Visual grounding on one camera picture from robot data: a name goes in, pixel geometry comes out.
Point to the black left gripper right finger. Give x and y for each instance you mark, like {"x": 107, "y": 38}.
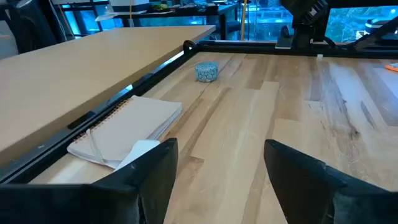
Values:
{"x": 311, "y": 193}

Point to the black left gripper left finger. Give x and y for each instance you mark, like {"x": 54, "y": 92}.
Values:
{"x": 130, "y": 199}

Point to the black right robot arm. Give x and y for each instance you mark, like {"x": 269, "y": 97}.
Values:
{"x": 306, "y": 18}

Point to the beige spiral notebook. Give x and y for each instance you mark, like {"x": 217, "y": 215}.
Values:
{"x": 130, "y": 127}

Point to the tan wooden desk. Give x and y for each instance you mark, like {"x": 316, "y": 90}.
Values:
{"x": 77, "y": 77}

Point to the small white tab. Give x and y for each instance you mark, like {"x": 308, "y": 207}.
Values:
{"x": 319, "y": 57}

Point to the blue patterned round tin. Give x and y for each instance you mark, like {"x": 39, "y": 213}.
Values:
{"x": 206, "y": 72}

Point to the black office chair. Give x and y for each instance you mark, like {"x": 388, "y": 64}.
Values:
{"x": 31, "y": 25}

